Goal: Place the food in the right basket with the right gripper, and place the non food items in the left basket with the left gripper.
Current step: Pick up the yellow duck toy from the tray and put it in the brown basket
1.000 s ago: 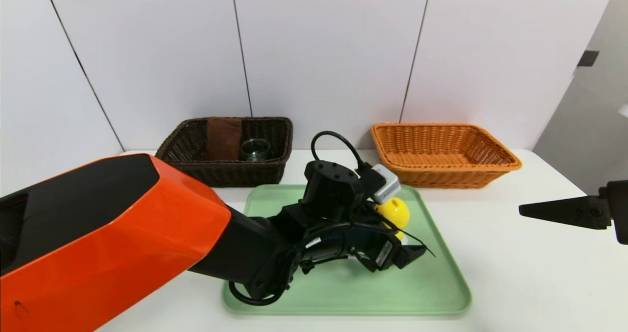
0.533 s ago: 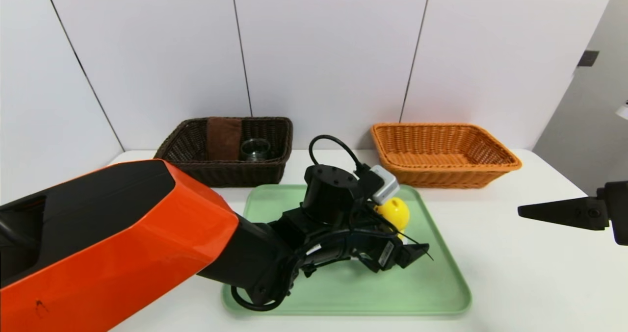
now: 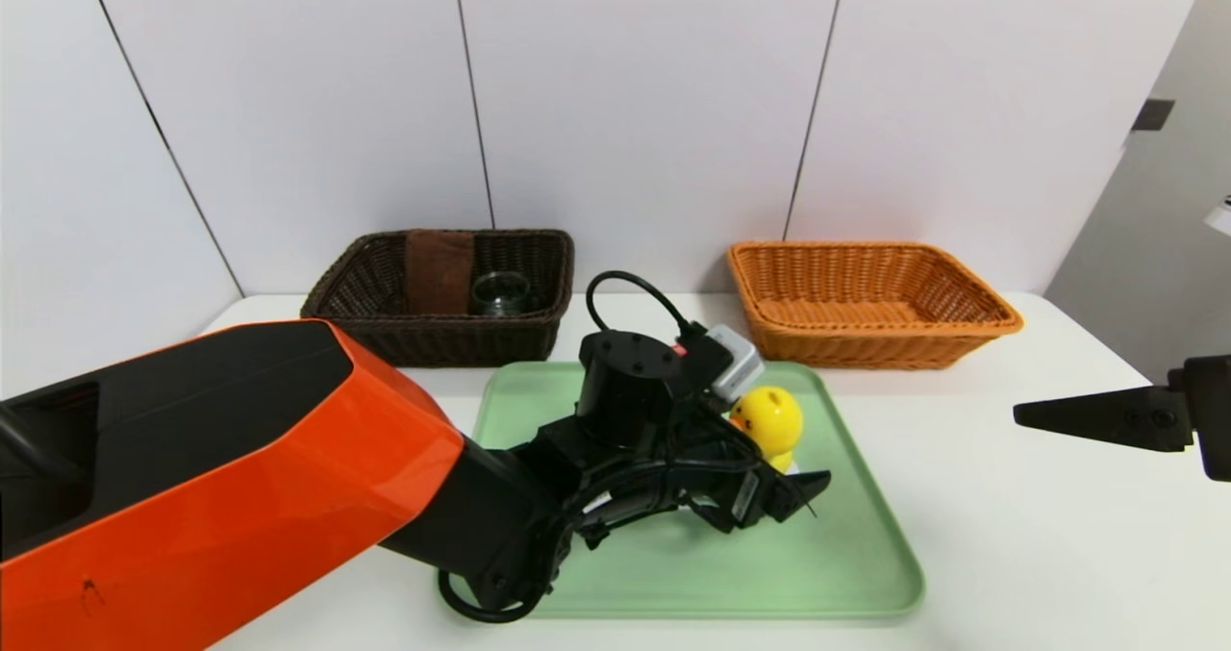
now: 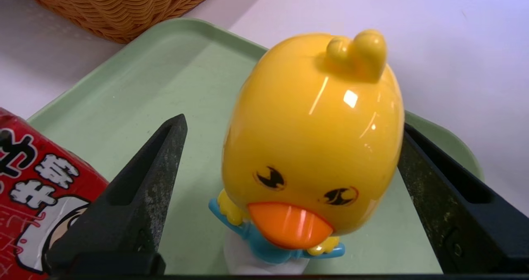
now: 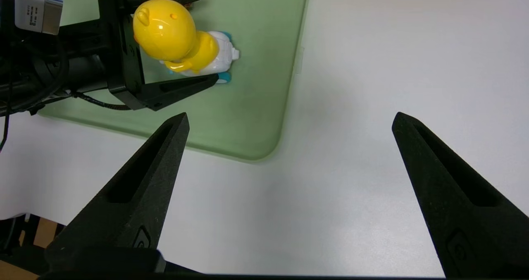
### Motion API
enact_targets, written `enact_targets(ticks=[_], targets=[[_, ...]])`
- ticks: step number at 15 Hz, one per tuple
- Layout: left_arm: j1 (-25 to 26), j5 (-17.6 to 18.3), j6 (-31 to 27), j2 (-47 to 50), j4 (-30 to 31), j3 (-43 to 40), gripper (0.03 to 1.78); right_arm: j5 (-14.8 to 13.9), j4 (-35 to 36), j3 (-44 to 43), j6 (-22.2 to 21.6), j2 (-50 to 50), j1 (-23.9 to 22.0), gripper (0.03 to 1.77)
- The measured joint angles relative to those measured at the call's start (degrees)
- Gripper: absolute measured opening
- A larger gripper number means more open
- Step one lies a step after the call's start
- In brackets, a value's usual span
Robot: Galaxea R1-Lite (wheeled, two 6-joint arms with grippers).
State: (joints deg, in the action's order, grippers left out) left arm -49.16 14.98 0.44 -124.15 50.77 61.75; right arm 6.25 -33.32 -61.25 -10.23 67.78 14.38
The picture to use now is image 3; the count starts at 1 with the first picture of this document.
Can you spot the dark wall bracket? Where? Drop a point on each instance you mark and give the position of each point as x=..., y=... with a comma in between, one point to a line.
x=1152, y=114

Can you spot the yellow duck toy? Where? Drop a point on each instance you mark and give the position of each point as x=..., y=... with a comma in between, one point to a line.
x=774, y=420

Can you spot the orange wicker basket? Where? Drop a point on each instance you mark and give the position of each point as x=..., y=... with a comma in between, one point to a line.
x=866, y=343

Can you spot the green plastic tray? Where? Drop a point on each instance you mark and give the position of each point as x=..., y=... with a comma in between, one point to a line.
x=846, y=555

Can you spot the brown towel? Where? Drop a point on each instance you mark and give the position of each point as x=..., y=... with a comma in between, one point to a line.
x=438, y=271

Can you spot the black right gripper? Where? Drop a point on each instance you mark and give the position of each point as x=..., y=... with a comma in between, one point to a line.
x=1207, y=418

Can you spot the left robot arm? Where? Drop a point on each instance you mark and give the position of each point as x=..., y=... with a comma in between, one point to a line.
x=240, y=497

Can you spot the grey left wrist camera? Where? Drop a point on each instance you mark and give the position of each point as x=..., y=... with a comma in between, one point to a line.
x=739, y=363

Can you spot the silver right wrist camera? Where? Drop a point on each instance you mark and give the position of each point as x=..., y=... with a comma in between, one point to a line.
x=1221, y=218

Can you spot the dark brown wicker basket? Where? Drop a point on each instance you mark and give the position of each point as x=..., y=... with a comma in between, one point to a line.
x=433, y=343

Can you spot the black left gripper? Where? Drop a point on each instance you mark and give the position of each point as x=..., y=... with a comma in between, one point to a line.
x=745, y=505

